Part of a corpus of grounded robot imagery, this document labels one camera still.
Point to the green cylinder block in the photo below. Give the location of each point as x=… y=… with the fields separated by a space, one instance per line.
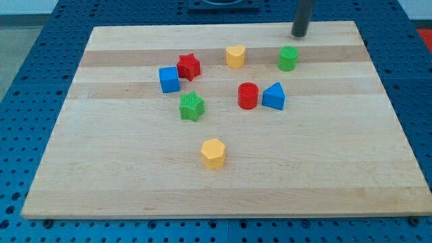
x=288 y=57

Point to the wooden board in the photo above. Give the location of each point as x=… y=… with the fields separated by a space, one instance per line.
x=119 y=149

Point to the green star block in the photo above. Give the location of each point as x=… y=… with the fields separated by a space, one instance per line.
x=191 y=106

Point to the yellow hexagon block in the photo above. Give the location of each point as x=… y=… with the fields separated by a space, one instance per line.
x=213 y=153

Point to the red cylinder block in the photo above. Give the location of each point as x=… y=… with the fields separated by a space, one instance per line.
x=248 y=95

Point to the red star block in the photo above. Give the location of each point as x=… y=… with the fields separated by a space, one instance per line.
x=188 y=67

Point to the blue triangular prism block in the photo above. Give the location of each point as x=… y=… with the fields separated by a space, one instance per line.
x=274 y=97

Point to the blue cube block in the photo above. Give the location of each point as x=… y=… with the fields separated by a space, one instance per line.
x=169 y=79

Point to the yellow heart block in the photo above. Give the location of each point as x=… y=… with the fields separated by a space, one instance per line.
x=235 y=56

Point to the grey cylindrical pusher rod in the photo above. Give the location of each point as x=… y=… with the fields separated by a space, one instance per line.
x=302 y=17

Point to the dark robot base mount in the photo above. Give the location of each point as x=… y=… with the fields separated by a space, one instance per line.
x=222 y=5

